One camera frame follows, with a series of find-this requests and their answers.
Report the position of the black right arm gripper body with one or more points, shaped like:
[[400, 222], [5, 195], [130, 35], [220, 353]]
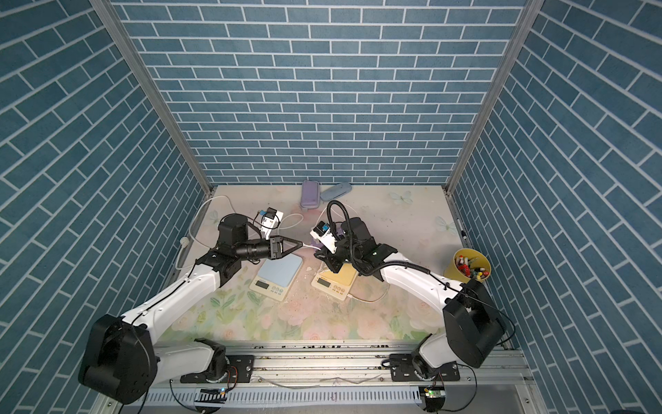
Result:
[[345, 255]]

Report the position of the blue top kitchen scale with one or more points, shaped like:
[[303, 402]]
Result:
[[274, 278]]

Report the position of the yellow cup with pens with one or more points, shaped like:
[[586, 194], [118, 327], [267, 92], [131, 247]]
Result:
[[468, 264]]

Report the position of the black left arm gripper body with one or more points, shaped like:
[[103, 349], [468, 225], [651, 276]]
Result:
[[257, 249]]

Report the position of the aluminium corner post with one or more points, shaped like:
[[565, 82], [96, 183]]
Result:
[[112, 23], [511, 52]]

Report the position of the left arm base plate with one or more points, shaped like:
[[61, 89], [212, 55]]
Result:
[[229, 370]]

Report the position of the aluminium front rail frame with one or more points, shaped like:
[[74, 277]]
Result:
[[276, 376]]

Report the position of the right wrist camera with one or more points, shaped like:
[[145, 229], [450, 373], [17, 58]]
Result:
[[322, 233]]

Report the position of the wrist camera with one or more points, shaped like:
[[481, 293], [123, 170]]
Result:
[[270, 221], [322, 233]]

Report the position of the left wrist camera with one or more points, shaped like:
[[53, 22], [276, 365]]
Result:
[[270, 221]]

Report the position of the yellow top kitchen scale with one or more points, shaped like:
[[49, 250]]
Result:
[[337, 285]]

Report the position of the aluminium corner post left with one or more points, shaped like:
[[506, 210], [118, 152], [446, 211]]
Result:
[[112, 23]]

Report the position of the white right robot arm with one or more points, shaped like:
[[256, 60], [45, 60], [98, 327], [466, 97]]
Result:
[[472, 324]]

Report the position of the aluminium corner post right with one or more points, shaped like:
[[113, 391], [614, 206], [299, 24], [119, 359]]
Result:
[[511, 52]]

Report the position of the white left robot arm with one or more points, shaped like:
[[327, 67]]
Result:
[[122, 359]]

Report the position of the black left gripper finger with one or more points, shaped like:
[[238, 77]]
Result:
[[288, 242], [283, 249]]

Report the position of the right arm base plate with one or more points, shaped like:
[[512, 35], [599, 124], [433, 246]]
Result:
[[409, 368]]

